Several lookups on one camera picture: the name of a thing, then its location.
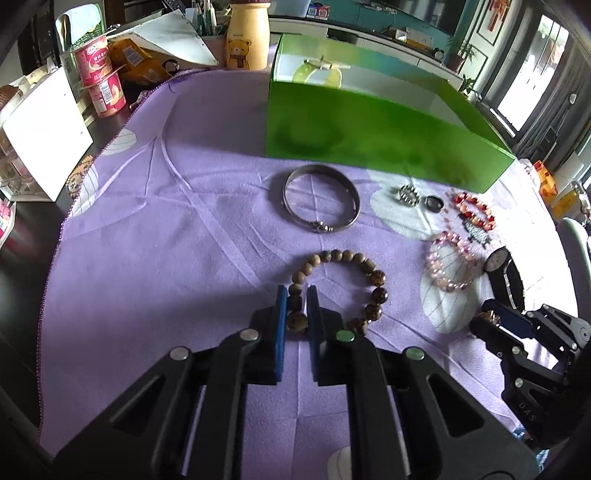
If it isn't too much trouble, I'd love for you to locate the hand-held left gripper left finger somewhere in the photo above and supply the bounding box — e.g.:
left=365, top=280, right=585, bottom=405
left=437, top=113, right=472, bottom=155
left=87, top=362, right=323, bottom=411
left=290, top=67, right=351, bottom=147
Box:
left=53, top=285, right=289, bottom=480

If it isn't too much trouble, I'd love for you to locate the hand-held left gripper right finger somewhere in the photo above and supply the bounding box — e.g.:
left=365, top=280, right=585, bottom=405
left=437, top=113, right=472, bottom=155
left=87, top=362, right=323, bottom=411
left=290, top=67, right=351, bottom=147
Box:
left=306, top=285, right=541, bottom=480

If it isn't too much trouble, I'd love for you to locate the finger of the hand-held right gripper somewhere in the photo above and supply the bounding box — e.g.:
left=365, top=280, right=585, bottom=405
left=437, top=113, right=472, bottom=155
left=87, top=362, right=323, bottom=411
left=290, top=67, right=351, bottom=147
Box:
left=482, top=299, right=539, bottom=339
left=470, top=316, right=522, bottom=356

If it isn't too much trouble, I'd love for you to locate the black wrist watch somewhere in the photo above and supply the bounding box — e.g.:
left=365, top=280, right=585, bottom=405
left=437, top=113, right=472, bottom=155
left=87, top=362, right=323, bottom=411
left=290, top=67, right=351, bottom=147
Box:
left=484, top=247, right=526, bottom=311

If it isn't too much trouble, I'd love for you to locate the brown wooden bead bracelet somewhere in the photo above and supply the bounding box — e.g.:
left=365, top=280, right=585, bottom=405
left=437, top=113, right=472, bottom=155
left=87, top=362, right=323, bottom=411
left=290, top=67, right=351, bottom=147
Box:
left=286, top=249, right=389, bottom=337

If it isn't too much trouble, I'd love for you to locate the silver bangle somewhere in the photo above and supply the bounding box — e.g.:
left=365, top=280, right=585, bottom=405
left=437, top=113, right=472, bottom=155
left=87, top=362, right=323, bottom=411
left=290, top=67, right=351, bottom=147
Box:
left=283, top=164, right=362, bottom=234

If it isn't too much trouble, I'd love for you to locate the red amber bead bracelet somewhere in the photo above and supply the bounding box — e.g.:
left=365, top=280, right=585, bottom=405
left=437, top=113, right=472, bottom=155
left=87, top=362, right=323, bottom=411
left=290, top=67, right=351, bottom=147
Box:
left=424, top=191, right=497, bottom=234

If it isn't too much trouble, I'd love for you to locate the green cardboard box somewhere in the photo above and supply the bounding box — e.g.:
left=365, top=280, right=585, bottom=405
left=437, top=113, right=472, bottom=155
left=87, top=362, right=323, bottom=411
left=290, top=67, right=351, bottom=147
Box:
left=265, top=33, right=515, bottom=195

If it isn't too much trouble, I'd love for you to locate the grey chair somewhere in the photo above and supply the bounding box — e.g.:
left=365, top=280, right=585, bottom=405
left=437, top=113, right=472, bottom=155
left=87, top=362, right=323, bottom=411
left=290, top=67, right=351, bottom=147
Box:
left=556, top=217, right=591, bottom=287

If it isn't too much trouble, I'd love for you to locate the yellow carton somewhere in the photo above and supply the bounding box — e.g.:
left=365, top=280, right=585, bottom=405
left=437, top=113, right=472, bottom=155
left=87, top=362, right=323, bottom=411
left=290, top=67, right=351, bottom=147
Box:
left=551, top=189, right=580, bottom=220

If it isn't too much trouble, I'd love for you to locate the orange carton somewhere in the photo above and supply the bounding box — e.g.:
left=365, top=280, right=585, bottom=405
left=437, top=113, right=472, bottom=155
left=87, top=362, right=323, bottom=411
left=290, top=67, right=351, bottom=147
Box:
left=531, top=159, right=559, bottom=204

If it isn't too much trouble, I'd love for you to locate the purple flower cloth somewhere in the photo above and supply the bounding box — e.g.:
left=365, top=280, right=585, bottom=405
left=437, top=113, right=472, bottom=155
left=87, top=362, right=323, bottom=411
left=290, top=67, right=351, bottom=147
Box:
left=37, top=69, right=561, bottom=480

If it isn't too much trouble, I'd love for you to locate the grey curtain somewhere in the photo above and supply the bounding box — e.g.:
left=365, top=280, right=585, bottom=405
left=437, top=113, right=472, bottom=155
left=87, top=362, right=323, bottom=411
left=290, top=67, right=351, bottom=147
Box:
left=515, top=46, right=591, bottom=160

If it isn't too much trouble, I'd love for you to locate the brown bead craft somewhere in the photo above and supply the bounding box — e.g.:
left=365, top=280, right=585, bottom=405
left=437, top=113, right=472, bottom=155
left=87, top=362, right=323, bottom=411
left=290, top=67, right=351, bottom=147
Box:
left=69, top=157, right=95, bottom=199

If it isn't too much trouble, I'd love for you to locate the pale green wrist watch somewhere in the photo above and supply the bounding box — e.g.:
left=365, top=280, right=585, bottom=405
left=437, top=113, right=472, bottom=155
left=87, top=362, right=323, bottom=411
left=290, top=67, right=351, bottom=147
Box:
left=293, top=55, right=352, bottom=88

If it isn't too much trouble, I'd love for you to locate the tall potted plant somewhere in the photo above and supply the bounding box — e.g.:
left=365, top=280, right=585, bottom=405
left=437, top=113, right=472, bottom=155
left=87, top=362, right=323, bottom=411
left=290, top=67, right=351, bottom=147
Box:
left=448, top=39, right=476, bottom=72

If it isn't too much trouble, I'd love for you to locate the yellow bear bottle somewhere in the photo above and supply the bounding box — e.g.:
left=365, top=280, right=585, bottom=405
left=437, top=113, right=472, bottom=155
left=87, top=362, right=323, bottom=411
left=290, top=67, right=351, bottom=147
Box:
left=225, top=0, right=271, bottom=71

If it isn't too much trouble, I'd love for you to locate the pink yogurt cup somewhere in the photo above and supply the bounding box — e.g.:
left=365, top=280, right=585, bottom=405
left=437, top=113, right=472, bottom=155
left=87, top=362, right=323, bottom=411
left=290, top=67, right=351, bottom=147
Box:
left=88, top=69, right=126, bottom=118
left=71, top=37, right=114, bottom=88

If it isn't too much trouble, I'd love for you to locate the white box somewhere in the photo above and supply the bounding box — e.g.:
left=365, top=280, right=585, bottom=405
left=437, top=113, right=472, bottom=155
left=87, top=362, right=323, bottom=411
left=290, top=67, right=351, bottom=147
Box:
left=0, top=67, right=94, bottom=202

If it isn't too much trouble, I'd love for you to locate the orange snack packet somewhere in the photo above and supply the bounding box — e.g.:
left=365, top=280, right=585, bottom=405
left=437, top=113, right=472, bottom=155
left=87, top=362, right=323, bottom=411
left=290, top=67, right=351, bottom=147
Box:
left=108, top=38, right=178, bottom=86

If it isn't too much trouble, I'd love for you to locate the white paper folder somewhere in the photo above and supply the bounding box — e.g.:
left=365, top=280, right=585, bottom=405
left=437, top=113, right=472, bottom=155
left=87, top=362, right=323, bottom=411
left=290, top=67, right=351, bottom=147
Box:
left=104, top=10, right=220, bottom=68

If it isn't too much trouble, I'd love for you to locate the pen holder with pens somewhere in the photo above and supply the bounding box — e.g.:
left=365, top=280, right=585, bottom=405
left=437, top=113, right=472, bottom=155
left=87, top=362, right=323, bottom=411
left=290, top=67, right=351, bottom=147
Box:
left=191, top=0, right=227, bottom=38

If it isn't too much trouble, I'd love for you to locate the green white packet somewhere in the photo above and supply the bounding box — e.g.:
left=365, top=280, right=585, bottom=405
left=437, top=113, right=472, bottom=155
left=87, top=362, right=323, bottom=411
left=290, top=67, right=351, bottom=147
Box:
left=55, top=13, right=109, bottom=75

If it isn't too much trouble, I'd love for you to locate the pink bead bracelet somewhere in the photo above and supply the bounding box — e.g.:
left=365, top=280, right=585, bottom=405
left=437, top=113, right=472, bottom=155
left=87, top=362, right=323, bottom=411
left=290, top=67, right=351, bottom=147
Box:
left=427, top=231, right=483, bottom=289

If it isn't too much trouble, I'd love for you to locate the silver studded ring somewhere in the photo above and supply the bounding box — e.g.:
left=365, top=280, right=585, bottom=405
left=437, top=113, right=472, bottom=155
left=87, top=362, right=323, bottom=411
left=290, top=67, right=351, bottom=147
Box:
left=394, top=185, right=422, bottom=208

